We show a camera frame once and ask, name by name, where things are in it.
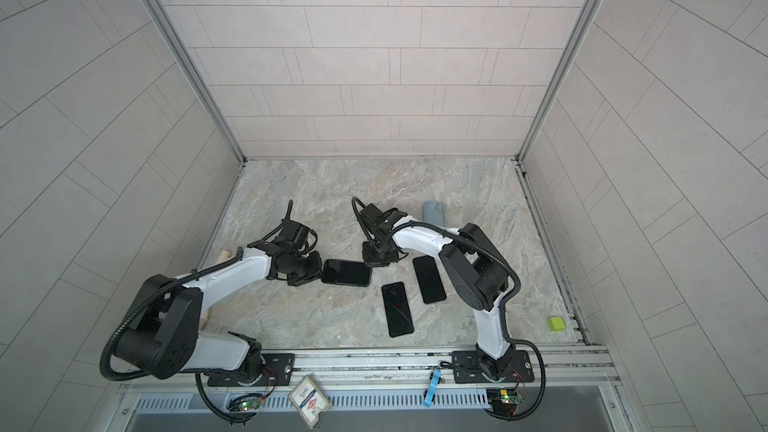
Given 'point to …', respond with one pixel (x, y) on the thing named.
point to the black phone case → (346, 272)
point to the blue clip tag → (432, 387)
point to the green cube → (556, 323)
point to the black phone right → (428, 279)
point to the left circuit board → (250, 404)
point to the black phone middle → (397, 309)
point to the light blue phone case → (433, 212)
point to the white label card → (309, 400)
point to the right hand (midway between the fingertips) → (368, 266)
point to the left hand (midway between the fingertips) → (333, 269)
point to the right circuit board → (503, 401)
